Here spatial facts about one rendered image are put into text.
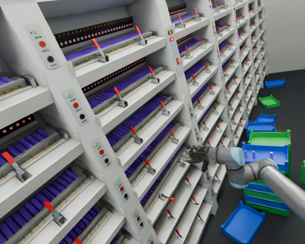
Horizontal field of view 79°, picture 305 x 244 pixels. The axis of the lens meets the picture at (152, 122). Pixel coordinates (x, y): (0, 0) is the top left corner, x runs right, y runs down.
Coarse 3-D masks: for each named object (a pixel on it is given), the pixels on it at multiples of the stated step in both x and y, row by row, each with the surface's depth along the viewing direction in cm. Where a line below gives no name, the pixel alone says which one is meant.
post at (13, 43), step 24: (0, 0) 46; (24, 0) 49; (0, 24) 50; (24, 24) 50; (0, 48) 59; (24, 48) 50; (48, 72) 54; (72, 72) 60; (72, 120) 60; (96, 120) 67; (96, 168) 68; (120, 168) 77; (144, 216) 89; (144, 240) 90
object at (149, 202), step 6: (180, 156) 128; (174, 162) 122; (168, 174) 116; (162, 180) 112; (168, 180) 113; (162, 186) 109; (156, 192) 105; (150, 198) 102; (150, 204) 102; (144, 210) 97; (150, 210) 99
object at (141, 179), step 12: (180, 120) 127; (168, 132) 118; (180, 132) 122; (156, 144) 110; (168, 144) 113; (180, 144) 116; (144, 156) 103; (156, 156) 104; (168, 156) 105; (132, 168) 97; (144, 168) 99; (156, 168) 99; (132, 180) 92; (144, 180) 93; (144, 192) 90
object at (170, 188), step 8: (184, 144) 135; (192, 144) 132; (184, 152) 132; (168, 168) 121; (184, 168) 121; (168, 176) 116; (176, 176) 116; (168, 184) 112; (176, 184) 112; (168, 192) 108; (160, 200) 104; (168, 200) 108; (152, 208) 100; (160, 208) 100; (152, 216) 97; (152, 224) 95
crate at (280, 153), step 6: (246, 144) 151; (246, 150) 152; (252, 150) 150; (258, 150) 148; (264, 150) 145; (270, 150) 143; (276, 150) 140; (282, 150) 138; (252, 156) 144; (258, 156) 142; (264, 156) 140; (276, 156) 137; (282, 156) 135; (246, 162) 136; (276, 162) 132; (282, 162) 130; (282, 168) 124; (288, 168) 122
